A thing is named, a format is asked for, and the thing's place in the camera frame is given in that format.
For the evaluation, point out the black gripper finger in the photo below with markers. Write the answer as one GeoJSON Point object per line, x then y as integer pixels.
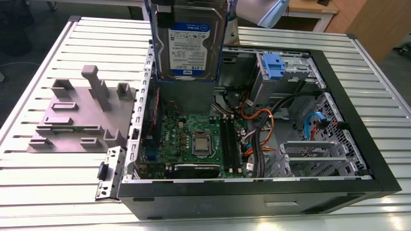
{"type": "Point", "coordinates": [166, 20]}

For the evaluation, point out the hard disk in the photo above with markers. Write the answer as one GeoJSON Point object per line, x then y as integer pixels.
{"type": "Point", "coordinates": [190, 48]}

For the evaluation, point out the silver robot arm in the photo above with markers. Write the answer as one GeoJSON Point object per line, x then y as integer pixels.
{"type": "Point", "coordinates": [273, 14]}

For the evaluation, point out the grey power supply unit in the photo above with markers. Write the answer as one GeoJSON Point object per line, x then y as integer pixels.
{"type": "Point", "coordinates": [186, 101]}

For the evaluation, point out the blue drive latch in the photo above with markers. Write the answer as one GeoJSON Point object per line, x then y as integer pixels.
{"type": "Point", "coordinates": [273, 69]}

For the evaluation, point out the black case fan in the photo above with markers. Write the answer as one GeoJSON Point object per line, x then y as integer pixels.
{"type": "Point", "coordinates": [151, 115]}

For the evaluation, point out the silver drive cage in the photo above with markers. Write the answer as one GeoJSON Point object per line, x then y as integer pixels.
{"type": "Point", "coordinates": [266, 89]}

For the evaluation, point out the green motherboard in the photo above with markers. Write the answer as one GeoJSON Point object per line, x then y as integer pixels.
{"type": "Point", "coordinates": [206, 121]}

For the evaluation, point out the grey parts rack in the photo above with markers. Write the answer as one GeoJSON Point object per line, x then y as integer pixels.
{"type": "Point", "coordinates": [83, 113]}

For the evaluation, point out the wooden desk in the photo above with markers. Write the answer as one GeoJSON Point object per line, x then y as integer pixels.
{"type": "Point", "coordinates": [314, 9]}

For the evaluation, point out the silver CPU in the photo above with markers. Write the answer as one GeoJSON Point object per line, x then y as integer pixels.
{"type": "Point", "coordinates": [202, 144]}

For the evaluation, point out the black RAM slot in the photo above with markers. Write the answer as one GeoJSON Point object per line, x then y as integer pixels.
{"type": "Point", "coordinates": [226, 144]}

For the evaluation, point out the green RAM stick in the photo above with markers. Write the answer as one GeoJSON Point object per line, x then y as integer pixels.
{"type": "Point", "coordinates": [65, 130]}

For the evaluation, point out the CPU socket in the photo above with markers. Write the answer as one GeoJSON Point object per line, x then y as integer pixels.
{"type": "Point", "coordinates": [203, 154]}

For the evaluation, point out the black graphics card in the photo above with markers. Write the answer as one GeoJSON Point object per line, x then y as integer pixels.
{"type": "Point", "coordinates": [195, 169]}

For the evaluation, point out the wooden cabinet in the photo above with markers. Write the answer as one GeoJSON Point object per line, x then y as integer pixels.
{"type": "Point", "coordinates": [380, 24]}

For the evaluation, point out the black open PC case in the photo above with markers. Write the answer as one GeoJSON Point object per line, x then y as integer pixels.
{"type": "Point", "coordinates": [225, 202]}

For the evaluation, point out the silver expansion slot bracket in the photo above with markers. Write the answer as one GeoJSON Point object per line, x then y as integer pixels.
{"type": "Point", "coordinates": [113, 154]}

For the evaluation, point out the black bracket latch knob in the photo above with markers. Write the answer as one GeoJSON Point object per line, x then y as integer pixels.
{"type": "Point", "coordinates": [103, 170]}

